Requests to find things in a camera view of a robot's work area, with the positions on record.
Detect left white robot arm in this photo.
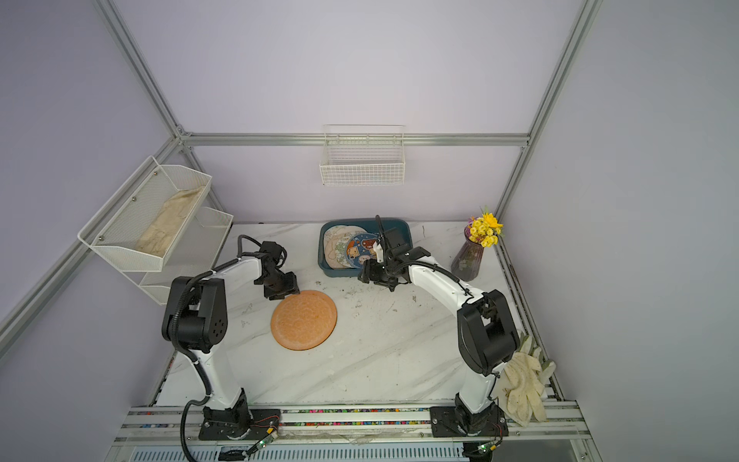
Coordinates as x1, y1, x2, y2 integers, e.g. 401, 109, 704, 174
162, 235, 299, 430

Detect white mesh two-tier shelf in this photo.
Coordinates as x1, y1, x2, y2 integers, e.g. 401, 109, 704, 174
78, 157, 233, 305

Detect cream work gloves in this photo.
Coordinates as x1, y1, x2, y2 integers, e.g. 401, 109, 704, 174
497, 335, 556, 427

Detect green white flower bunny coaster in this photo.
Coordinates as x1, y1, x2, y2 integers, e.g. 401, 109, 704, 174
323, 225, 367, 270

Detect yellow flower bunch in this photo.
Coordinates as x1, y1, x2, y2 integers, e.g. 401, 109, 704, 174
464, 206, 504, 248

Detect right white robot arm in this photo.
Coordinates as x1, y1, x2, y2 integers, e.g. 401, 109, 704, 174
358, 217, 520, 418

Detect white wire wall basket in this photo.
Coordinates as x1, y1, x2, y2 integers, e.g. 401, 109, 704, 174
319, 124, 406, 187

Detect aluminium mounting rail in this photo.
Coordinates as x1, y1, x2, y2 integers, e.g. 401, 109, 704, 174
114, 402, 593, 447

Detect orange woven round coaster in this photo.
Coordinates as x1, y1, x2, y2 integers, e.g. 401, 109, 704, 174
271, 291, 338, 352

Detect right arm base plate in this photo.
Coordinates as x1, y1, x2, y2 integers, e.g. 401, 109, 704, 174
429, 395, 509, 438

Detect blue denim bear coaster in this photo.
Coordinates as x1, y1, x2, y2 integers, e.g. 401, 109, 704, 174
346, 233, 378, 269

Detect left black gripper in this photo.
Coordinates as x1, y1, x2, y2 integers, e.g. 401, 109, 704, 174
259, 271, 300, 302

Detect beige cloth in shelf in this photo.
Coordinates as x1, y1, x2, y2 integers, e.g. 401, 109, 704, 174
135, 187, 203, 257

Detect teal plastic storage box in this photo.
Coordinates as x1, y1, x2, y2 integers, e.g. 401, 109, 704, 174
318, 219, 379, 277

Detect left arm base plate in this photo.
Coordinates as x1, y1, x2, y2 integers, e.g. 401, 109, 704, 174
198, 393, 282, 441

